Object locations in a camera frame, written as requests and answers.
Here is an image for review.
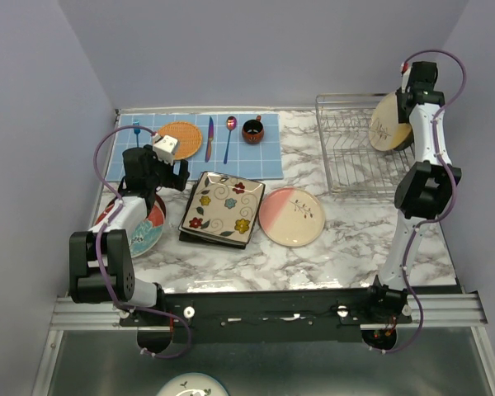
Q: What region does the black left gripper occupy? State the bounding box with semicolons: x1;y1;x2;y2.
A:
144;144;190;191

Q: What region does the yellow round plate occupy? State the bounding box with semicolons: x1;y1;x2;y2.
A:
368;92;413;152

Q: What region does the cream square dark-rimmed plate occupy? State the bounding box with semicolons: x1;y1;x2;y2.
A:
178;171;266;245

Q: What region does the red rimmed round plate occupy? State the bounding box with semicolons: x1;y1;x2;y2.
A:
148;194;167;222

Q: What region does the black teal square plate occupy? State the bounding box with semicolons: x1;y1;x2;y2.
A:
178;231;246;250

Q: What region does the white red rimmed plate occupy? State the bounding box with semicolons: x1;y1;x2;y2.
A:
89;197;165;258

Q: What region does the wire dish rack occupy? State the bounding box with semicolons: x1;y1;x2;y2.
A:
315;93;414;200

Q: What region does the beige floral round plate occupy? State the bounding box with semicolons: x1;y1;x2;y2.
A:
258;186;326;248

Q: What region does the dark olive round plate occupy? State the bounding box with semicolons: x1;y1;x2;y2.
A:
394;132;414;151

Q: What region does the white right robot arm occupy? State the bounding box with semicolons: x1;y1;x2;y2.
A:
362;61;462;323

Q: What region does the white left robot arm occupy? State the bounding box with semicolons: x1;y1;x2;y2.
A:
68;144;190;326

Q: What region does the woven wicker round trivet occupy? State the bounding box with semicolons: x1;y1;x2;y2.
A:
158;121;203;160

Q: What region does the iridescent knife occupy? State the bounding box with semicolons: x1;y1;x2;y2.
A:
205;116;215;163

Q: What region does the blue fork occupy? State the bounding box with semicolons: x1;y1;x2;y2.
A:
133;120;141;147

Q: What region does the blue grid placemat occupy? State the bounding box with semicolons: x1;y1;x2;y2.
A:
119;113;283;181

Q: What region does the iridescent spoon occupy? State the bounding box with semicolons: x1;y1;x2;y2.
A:
223;115;238;164

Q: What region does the orange black mug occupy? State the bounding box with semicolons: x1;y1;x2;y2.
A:
242;115;265;144

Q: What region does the white floral plate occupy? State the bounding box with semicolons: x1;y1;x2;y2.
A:
157;372;229;396

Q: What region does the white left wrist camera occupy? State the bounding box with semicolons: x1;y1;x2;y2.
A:
153;134;179;165

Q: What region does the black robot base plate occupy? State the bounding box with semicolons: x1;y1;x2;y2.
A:
120;286;412;344

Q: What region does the aluminium frame rail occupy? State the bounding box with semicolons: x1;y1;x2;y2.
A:
49;294;488;331

